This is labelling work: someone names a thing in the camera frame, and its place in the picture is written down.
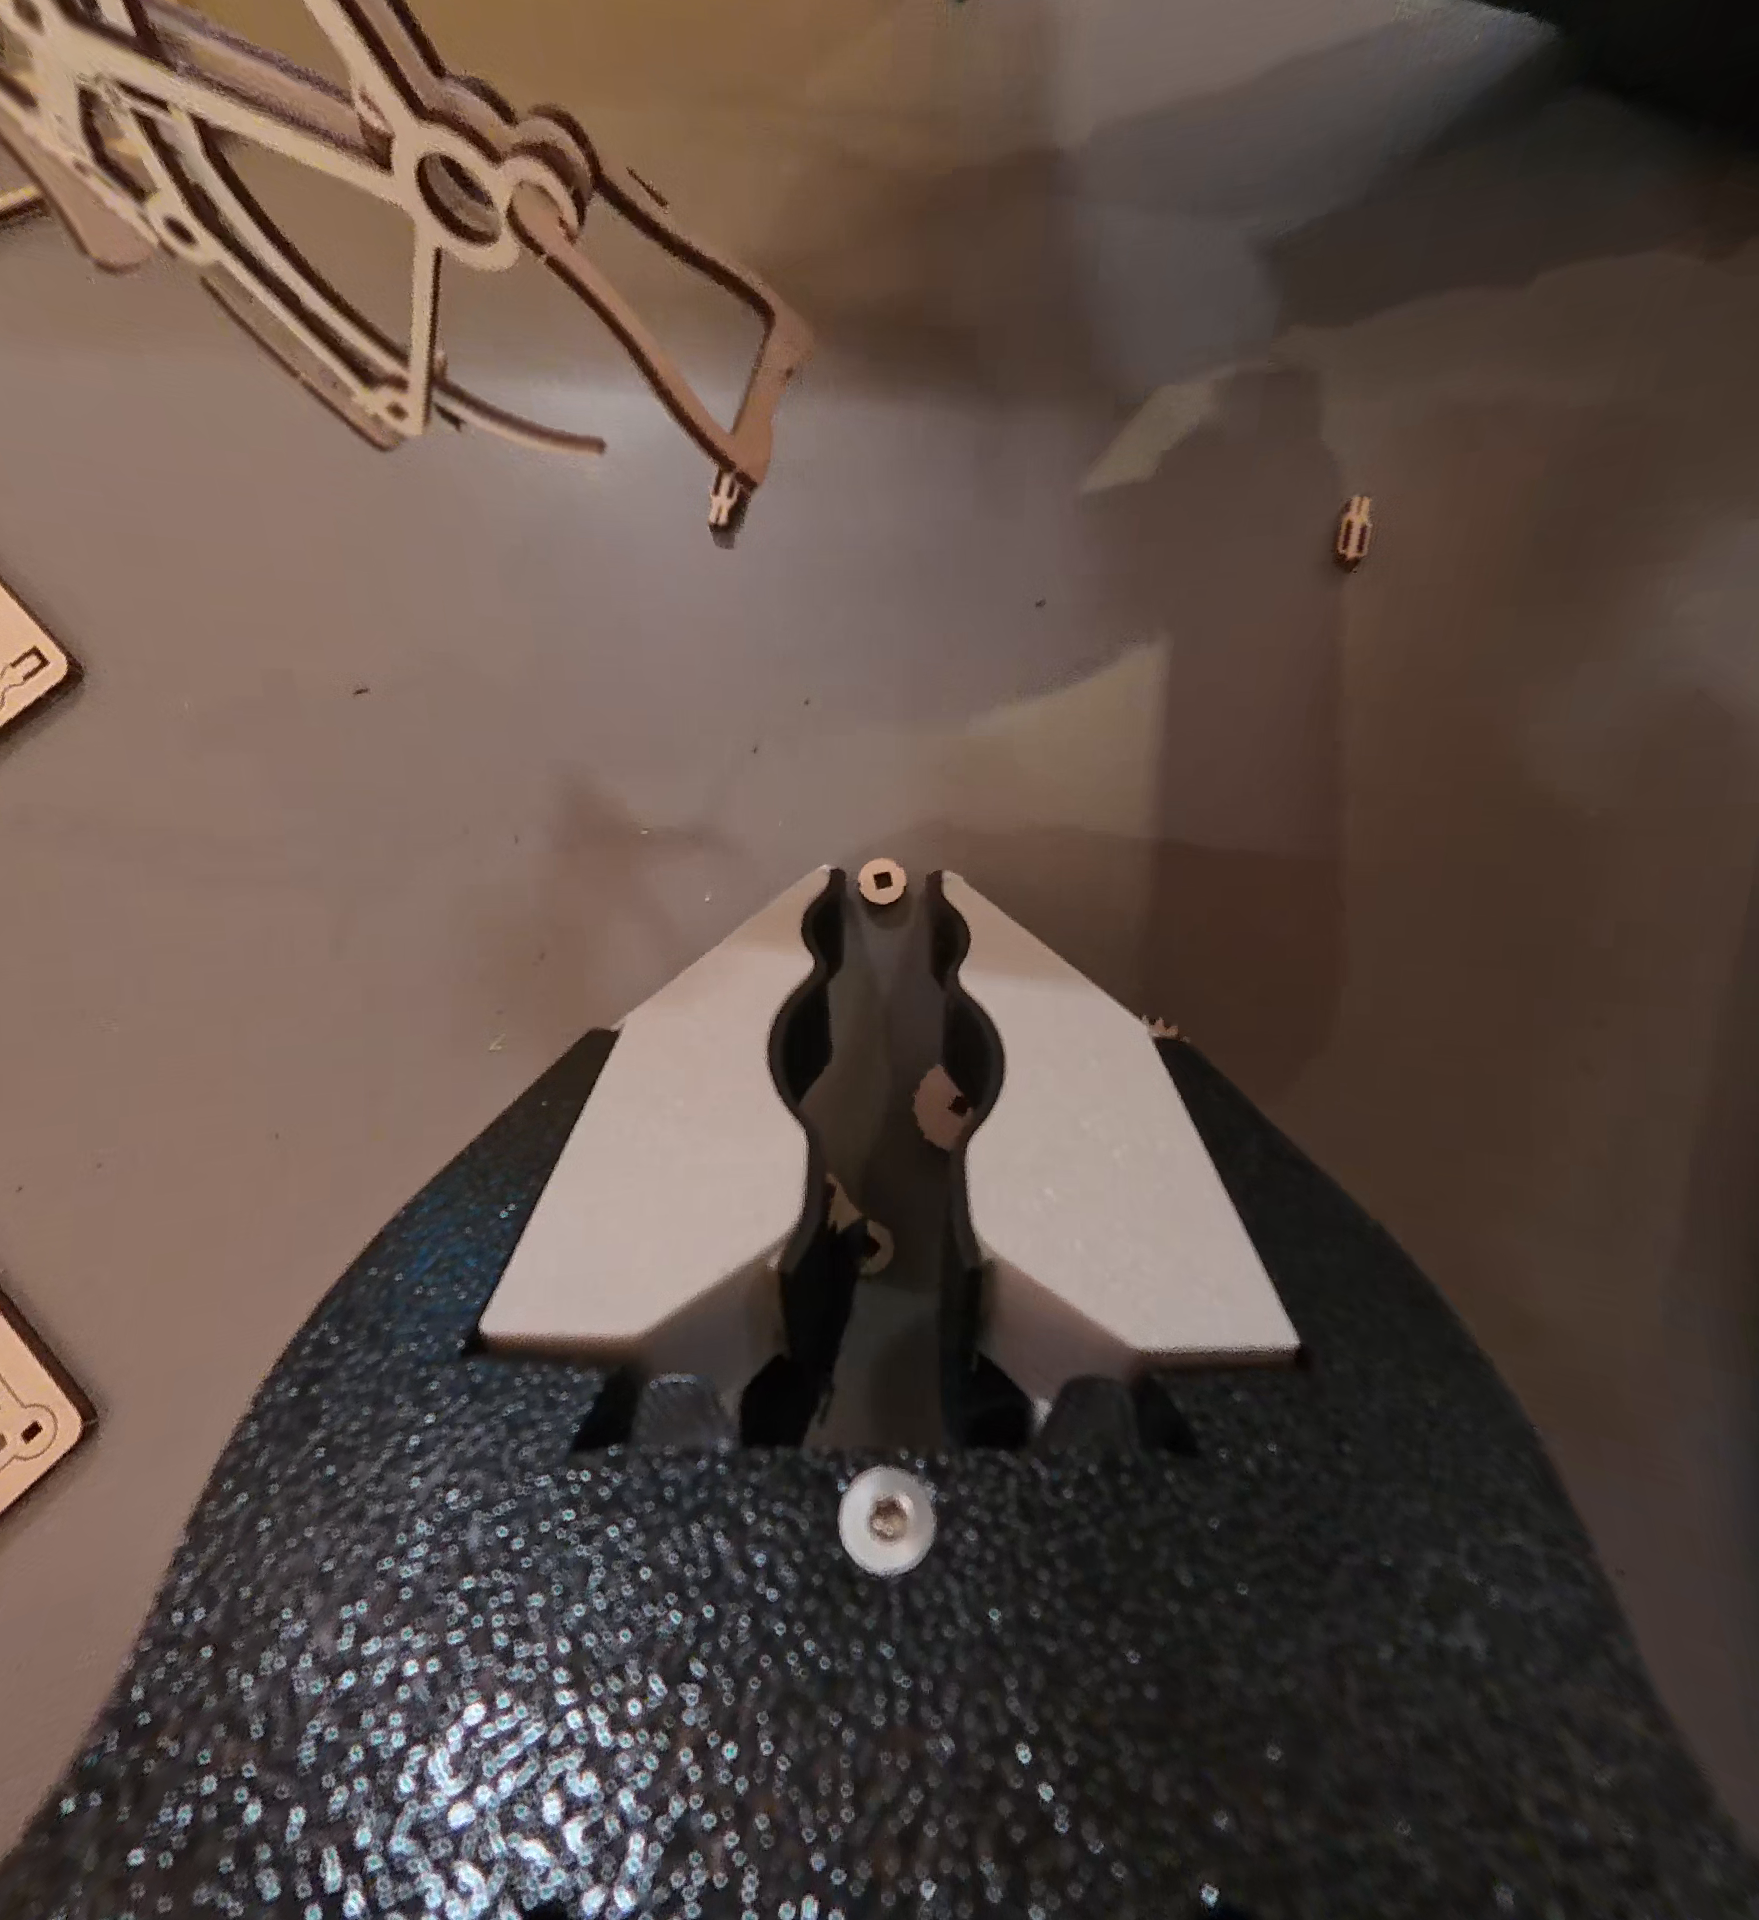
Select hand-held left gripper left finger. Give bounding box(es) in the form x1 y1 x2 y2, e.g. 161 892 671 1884
475 871 850 1373

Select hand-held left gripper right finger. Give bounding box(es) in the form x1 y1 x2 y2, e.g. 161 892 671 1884
929 871 1307 1409

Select wooden model frame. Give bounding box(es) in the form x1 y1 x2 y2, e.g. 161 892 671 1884
0 0 817 535

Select wooden parts sheet slotted strips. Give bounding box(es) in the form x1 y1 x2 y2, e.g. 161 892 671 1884
0 1189 98 1595

